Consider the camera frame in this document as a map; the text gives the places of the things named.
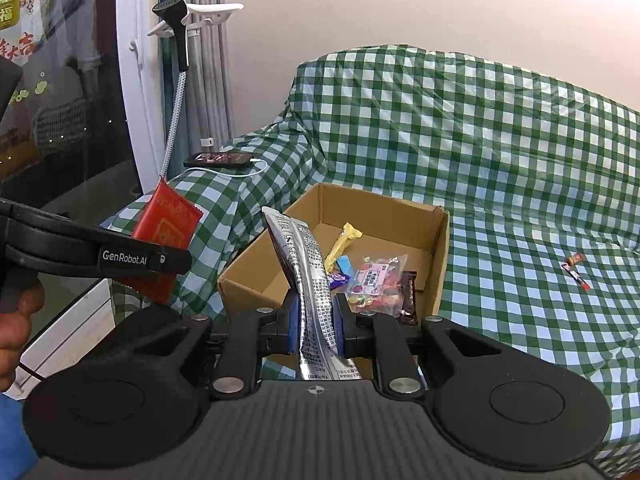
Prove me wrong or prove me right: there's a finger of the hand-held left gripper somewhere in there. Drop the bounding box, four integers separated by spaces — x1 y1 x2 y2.
154 244 194 277

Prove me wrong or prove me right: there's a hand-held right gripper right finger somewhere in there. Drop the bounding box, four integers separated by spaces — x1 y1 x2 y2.
333 292 507 399

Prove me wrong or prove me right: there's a green checked sofa cover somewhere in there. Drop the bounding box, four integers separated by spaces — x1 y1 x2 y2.
100 44 640 480

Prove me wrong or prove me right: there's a red square snack packet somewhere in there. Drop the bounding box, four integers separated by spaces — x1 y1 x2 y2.
131 176 204 306

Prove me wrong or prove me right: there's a person's left hand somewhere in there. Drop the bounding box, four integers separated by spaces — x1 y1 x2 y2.
0 277 47 394

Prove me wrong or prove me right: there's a braided metal hose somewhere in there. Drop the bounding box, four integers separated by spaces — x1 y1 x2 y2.
160 70 190 181

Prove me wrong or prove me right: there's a black sprayer head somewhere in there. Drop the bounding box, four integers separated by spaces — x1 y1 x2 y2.
152 0 191 73

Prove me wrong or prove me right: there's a white framed glass door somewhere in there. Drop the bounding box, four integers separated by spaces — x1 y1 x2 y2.
0 0 166 281

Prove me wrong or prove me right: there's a white charging cable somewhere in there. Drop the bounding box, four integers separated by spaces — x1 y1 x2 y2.
170 157 268 181

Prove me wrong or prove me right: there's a black smartphone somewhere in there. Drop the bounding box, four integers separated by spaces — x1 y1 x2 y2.
184 151 255 168

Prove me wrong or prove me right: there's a thin red stick packet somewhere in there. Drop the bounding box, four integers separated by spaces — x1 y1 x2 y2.
561 261 593 292

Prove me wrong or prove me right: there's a clear bag of candies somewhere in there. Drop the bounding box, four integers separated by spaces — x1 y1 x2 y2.
345 254 410 318

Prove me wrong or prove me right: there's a brown cardboard box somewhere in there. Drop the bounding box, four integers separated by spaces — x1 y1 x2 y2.
216 182 451 356

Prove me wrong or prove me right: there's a beige candy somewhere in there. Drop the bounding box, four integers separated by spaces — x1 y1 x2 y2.
324 222 363 273

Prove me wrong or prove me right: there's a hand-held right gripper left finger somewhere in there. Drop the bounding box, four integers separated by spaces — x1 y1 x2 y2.
145 291 302 402

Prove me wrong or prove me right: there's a grey curtain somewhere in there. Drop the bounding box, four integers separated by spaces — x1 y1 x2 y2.
172 0 236 161

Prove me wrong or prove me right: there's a silver snack packet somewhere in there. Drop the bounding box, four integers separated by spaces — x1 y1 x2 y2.
261 206 362 381

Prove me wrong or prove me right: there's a dark brown chocolate bar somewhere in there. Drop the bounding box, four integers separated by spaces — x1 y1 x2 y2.
397 270 418 326

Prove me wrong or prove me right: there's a wicker chair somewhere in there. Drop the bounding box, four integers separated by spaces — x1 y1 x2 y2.
31 99 96 158

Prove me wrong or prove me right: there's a white wall rack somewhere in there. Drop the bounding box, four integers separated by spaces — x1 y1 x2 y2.
131 3 245 52

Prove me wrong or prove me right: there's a person's blue clothing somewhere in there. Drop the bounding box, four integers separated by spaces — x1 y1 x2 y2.
0 390 40 473

